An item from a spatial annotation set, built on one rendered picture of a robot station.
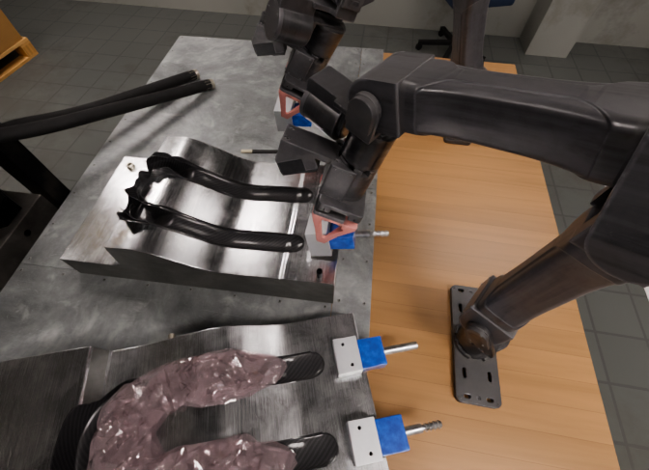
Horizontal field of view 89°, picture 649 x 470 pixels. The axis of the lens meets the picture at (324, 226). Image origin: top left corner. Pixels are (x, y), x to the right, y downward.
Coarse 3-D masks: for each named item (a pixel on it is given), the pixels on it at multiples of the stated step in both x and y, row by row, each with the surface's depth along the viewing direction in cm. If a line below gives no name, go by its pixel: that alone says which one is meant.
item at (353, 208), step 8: (344, 160) 42; (352, 168) 43; (360, 176) 42; (368, 176) 43; (352, 184) 43; (360, 184) 44; (368, 184) 45; (352, 192) 44; (360, 192) 45; (320, 200) 44; (328, 200) 44; (336, 200) 45; (344, 200) 45; (352, 200) 46; (360, 200) 47; (320, 208) 44; (328, 208) 44; (336, 208) 44; (344, 208) 44; (352, 208) 45; (360, 208) 45; (352, 216) 44; (360, 216) 44
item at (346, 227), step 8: (312, 216) 46; (320, 216) 46; (328, 216) 45; (336, 216) 46; (344, 216) 46; (320, 224) 48; (336, 224) 46; (344, 224) 46; (352, 224) 47; (320, 232) 50; (336, 232) 49; (344, 232) 48; (352, 232) 47; (320, 240) 52; (328, 240) 52
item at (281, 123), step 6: (276, 102) 69; (288, 102) 68; (294, 102) 69; (276, 108) 68; (288, 108) 67; (276, 114) 68; (300, 114) 68; (276, 120) 69; (282, 120) 69; (288, 120) 69; (294, 120) 69; (300, 120) 69; (306, 120) 69; (282, 126) 70
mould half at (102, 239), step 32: (128, 160) 73; (192, 160) 63; (224, 160) 67; (160, 192) 58; (192, 192) 60; (96, 224) 63; (128, 224) 55; (224, 224) 60; (256, 224) 60; (288, 224) 60; (64, 256) 60; (96, 256) 60; (128, 256) 54; (160, 256) 53; (192, 256) 55; (224, 256) 57; (256, 256) 57; (288, 256) 56; (224, 288) 61; (256, 288) 59; (288, 288) 57; (320, 288) 55
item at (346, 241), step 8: (312, 224) 53; (328, 224) 53; (312, 232) 52; (328, 232) 53; (360, 232) 53; (368, 232) 53; (376, 232) 53; (384, 232) 53; (312, 240) 53; (336, 240) 53; (344, 240) 52; (352, 240) 52; (312, 248) 54; (320, 248) 54; (328, 248) 54; (336, 248) 54; (344, 248) 54; (352, 248) 53
